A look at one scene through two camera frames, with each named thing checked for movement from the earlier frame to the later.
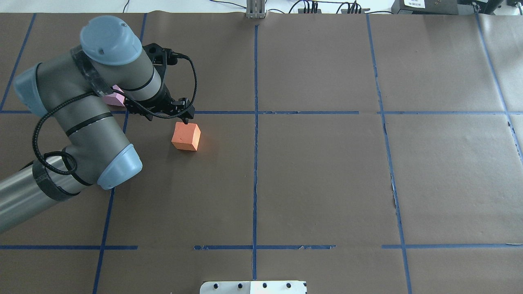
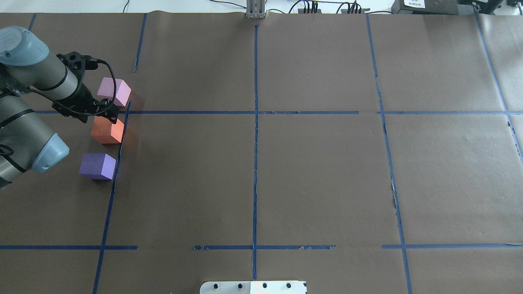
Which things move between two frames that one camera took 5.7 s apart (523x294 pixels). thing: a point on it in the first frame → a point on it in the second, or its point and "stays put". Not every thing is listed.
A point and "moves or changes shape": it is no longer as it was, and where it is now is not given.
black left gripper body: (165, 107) → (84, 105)
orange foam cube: (186, 136) moves or changes shape
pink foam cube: (115, 99) stays put
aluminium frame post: (255, 9) stays put
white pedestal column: (253, 287) stays put
